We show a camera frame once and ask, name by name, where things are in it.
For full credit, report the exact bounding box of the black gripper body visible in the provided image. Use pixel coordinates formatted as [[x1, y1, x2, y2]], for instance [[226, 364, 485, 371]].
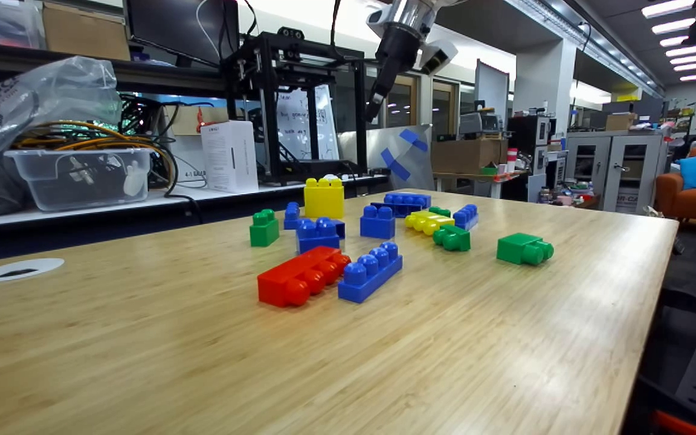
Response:
[[372, 22, 429, 84]]

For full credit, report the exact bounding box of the small blue toy block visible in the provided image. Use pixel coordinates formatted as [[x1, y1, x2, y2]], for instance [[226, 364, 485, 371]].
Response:
[[282, 200, 305, 233], [358, 200, 398, 242], [453, 200, 482, 233]]

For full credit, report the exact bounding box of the clear acrylic panel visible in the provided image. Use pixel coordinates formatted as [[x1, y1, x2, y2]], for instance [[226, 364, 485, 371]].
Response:
[[335, 124, 437, 191]]

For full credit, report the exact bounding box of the blue tape strip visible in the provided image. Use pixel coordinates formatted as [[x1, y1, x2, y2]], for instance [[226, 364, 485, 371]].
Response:
[[380, 145, 413, 185], [398, 129, 430, 156]]

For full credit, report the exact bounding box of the white board panel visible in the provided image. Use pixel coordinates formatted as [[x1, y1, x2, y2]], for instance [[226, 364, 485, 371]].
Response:
[[473, 58, 513, 135]]

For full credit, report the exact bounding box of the large cardboard box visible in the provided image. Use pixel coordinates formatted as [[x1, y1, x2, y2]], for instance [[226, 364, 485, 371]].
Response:
[[430, 135, 511, 178]]

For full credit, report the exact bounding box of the long blue toy block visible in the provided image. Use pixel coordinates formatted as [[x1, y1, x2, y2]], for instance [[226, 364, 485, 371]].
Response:
[[381, 191, 432, 220], [335, 239, 407, 304]]

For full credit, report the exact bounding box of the tall yellow toy block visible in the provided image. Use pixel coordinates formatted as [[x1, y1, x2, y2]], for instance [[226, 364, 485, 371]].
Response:
[[303, 175, 349, 223]]

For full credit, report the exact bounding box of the flat yellow toy block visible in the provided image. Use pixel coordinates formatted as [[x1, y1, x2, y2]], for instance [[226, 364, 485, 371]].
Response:
[[404, 209, 458, 239]]

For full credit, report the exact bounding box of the square blue toy block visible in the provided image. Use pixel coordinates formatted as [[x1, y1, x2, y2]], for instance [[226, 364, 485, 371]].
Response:
[[294, 215, 349, 254]]

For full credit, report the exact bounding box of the long red toy block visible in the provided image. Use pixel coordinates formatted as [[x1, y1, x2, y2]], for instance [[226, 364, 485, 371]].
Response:
[[256, 246, 352, 310]]

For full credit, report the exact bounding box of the black monitor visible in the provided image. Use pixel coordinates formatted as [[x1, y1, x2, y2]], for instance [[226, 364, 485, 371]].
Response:
[[126, 0, 241, 70]]

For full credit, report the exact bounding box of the white glass door cabinet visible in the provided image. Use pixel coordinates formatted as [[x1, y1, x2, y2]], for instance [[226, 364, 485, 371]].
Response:
[[564, 132, 670, 215]]

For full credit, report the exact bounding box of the brown cardboard box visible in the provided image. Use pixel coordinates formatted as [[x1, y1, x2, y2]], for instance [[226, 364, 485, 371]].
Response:
[[41, 0, 132, 64]]

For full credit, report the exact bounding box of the clear plastic storage bin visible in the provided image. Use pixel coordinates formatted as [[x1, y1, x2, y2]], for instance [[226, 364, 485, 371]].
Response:
[[3, 145, 155, 215]]

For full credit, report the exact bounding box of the clear plastic bag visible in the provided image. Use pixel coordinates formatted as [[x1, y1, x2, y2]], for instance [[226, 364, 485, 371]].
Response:
[[0, 57, 126, 220]]

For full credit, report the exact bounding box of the orange sofa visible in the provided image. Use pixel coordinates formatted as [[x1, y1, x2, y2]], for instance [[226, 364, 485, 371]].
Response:
[[656, 140, 696, 227]]

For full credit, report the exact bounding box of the white round table grommet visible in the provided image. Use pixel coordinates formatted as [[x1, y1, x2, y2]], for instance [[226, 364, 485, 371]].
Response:
[[0, 257, 68, 286]]

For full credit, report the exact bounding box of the orange clamp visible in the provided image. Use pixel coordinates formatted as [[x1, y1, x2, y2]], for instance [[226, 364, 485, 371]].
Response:
[[650, 408, 696, 435]]

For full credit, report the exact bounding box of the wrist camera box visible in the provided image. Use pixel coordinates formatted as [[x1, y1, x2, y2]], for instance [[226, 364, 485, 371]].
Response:
[[418, 37, 460, 78]]

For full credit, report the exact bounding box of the black printer frame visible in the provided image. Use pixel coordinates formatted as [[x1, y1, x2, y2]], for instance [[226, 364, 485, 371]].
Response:
[[222, 26, 371, 185]]

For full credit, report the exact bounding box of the black wall shelf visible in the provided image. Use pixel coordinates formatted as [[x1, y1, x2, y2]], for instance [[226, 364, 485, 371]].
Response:
[[0, 40, 229, 95]]

